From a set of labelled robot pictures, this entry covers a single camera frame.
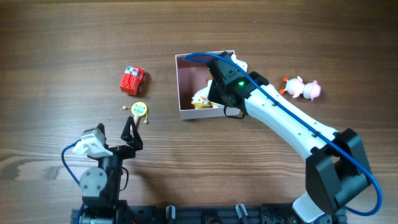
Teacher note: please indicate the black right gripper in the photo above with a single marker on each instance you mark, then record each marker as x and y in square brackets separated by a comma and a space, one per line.
[216, 94]

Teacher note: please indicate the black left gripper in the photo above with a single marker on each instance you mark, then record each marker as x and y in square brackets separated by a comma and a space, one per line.
[133, 141]

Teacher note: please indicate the yellow rattle drum toy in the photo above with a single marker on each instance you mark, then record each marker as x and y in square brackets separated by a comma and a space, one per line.
[138, 110]

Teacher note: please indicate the white plush duck orange feet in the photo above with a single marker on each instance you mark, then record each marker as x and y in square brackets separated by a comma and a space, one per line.
[200, 99]

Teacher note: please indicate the red toy fire truck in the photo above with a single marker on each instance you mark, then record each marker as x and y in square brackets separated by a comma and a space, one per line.
[132, 80]

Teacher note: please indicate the white pink duck figurine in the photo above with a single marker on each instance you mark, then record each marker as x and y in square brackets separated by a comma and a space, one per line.
[297, 87]

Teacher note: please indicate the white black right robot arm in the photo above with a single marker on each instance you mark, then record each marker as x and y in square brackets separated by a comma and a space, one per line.
[336, 165]

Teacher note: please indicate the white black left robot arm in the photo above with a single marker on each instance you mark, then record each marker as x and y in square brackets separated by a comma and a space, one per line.
[101, 185]

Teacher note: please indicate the white box pink interior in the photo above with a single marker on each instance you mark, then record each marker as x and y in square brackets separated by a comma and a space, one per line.
[192, 77]

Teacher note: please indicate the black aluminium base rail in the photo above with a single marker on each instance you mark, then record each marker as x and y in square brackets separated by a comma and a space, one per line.
[265, 213]

